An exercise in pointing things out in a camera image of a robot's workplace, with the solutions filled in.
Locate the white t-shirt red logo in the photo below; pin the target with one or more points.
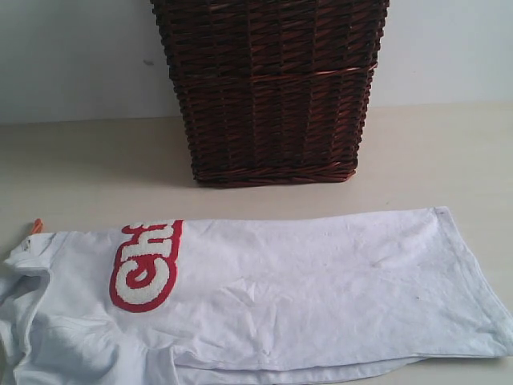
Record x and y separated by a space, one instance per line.
246 302

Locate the dark brown wicker basket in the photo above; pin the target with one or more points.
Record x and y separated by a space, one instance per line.
272 92

